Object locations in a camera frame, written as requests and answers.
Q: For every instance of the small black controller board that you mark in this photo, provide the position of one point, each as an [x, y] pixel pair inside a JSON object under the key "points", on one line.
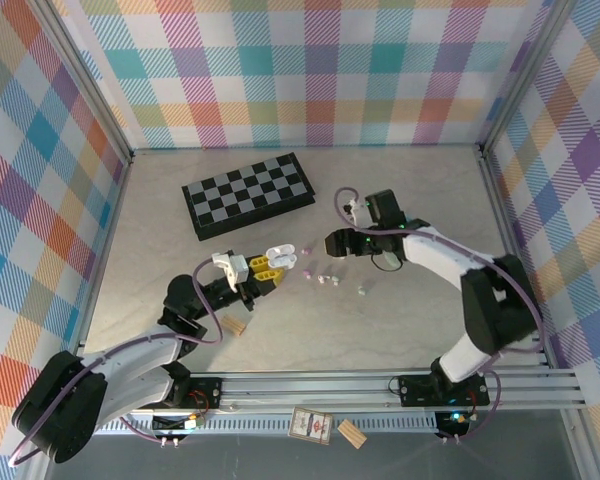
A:
{"points": [[452, 422], [177, 424]]}

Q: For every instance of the folding chessboard black grey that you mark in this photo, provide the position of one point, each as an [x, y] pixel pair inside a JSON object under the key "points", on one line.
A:
{"points": [[245, 195]]}

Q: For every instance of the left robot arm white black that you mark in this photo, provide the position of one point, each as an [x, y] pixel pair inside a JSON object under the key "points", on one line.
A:
{"points": [[130, 360]]}

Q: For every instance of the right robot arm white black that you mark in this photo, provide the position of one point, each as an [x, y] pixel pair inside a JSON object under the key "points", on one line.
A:
{"points": [[430, 255]]}

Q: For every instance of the small wooden block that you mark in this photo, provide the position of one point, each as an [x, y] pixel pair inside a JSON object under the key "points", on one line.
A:
{"points": [[351, 434], [234, 325]]}

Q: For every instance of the playing card deck box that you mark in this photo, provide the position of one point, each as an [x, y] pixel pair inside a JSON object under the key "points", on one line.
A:
{"points": [[311, 425]]}

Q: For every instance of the aluminium side rail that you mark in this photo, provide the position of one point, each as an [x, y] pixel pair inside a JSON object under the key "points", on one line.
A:
{"points": [[103, 252], [502, 210]]}

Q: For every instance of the aluminium corner post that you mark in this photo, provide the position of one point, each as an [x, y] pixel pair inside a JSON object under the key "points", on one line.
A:
{"points": [[96, 90], [527, 75]]}

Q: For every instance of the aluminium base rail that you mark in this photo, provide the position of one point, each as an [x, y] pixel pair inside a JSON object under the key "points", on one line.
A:
{"points": [[330, 392]]}

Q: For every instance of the white earbud charging case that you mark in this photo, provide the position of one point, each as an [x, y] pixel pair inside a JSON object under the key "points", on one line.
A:
{"points": [[282, 255]]}

